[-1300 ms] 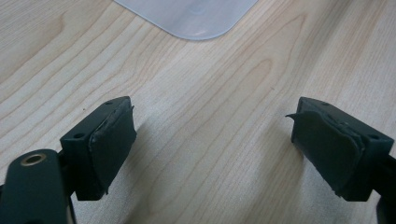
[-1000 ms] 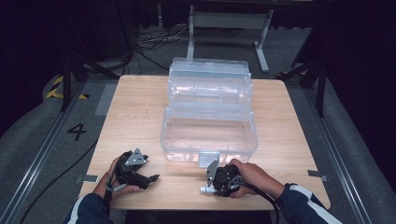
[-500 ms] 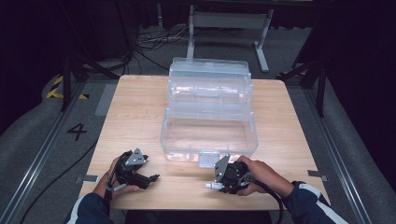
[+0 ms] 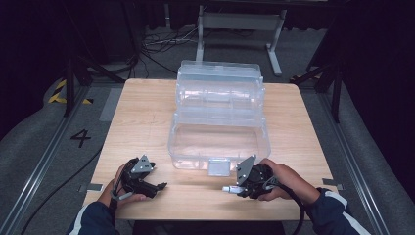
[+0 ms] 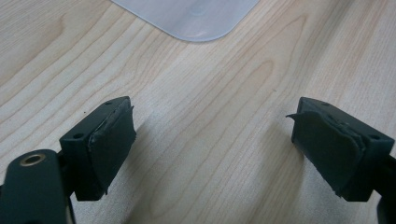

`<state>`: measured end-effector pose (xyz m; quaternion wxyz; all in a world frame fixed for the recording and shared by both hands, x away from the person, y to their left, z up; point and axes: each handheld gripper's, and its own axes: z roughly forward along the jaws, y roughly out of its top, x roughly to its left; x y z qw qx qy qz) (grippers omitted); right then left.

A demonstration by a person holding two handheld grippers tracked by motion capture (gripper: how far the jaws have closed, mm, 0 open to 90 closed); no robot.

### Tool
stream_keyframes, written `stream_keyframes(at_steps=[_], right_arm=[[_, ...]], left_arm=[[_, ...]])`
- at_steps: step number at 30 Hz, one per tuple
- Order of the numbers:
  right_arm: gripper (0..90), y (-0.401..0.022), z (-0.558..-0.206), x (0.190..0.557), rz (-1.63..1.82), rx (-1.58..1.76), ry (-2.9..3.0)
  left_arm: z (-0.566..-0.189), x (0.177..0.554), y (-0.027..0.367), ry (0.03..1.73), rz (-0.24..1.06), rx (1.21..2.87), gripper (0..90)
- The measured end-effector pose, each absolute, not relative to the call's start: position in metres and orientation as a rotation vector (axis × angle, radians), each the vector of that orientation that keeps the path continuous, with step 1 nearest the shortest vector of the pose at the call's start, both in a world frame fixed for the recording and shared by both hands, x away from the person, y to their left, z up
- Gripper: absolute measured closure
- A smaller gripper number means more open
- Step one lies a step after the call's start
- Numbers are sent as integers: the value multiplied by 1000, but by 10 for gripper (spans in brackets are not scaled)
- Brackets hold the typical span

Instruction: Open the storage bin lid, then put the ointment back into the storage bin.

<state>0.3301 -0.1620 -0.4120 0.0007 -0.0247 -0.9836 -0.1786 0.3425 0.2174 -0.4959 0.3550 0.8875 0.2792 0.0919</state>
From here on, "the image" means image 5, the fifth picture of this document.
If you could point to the translucent plastic box lid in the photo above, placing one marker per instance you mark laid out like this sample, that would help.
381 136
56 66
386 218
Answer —
186 17

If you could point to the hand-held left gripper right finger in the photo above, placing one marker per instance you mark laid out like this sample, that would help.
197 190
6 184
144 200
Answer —
333 149

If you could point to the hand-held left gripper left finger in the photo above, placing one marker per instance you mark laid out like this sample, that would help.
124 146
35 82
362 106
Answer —
106 149

